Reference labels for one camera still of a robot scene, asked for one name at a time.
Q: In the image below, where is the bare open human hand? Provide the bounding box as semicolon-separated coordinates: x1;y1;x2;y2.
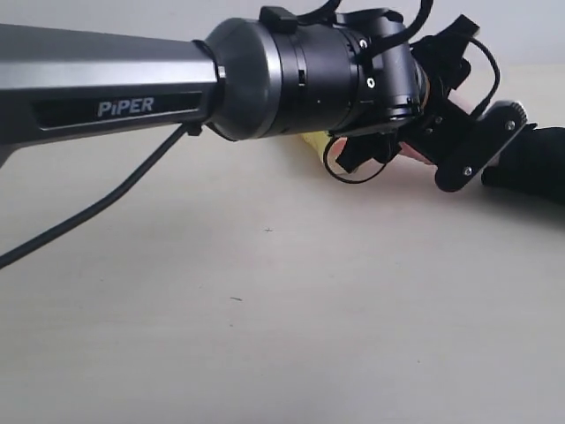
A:
399;99;478;167

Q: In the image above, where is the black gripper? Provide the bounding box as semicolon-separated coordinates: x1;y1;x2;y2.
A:
330;15;527;193

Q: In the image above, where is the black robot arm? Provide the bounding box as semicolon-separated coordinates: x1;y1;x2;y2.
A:
1;1;527;192

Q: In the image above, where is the yellow bottle with red cap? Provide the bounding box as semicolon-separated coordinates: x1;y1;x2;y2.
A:
300;132;348;177

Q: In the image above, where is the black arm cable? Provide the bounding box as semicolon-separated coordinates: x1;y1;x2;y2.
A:
0;125;202;270

